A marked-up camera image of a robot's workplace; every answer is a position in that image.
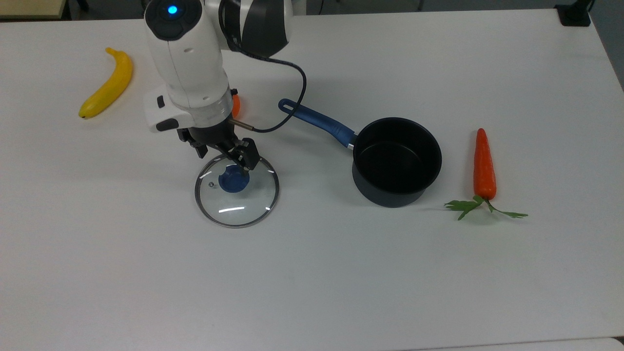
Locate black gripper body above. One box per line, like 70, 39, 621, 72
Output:
176, 120, 240, 148

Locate glass lid with blue knob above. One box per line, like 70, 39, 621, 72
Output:
195, 155, 280, 228

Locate yellow toy banana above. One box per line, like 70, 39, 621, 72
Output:
78, 47, 134, 119

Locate beige desk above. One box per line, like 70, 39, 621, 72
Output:
0, 0, 67, 20

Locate orange toy carrot green leaves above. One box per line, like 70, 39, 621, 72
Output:
444, 128, 529, 221

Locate dark braided gripper cable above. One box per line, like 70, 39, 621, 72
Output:
218, 0, 308, 133

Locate dark saucepan with blue handle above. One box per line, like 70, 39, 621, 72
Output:
278, 98, 443, 209

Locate black table clamp mount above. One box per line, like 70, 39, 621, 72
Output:
555, 0, 593, 27

